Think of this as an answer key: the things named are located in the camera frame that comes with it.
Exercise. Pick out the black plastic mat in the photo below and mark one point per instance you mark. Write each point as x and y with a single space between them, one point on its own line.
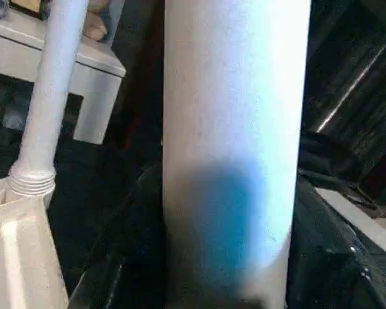
83 206

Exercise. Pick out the beige object on cabinet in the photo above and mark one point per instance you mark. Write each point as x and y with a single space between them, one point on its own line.
96 22

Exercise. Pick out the white plastic table top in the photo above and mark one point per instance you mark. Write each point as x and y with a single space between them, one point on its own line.
19 257

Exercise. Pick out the white flat board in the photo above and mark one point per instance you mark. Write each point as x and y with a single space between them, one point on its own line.
360 219

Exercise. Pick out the white plastic table leg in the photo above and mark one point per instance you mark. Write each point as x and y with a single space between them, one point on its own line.
235 96
55 84

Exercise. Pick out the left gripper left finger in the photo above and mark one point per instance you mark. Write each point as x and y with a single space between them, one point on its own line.
128 257

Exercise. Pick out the white cabinet with glass doors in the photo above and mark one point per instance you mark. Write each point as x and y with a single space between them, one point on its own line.
96 71

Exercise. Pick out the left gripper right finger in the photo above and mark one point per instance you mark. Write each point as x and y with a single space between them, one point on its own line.
328 270

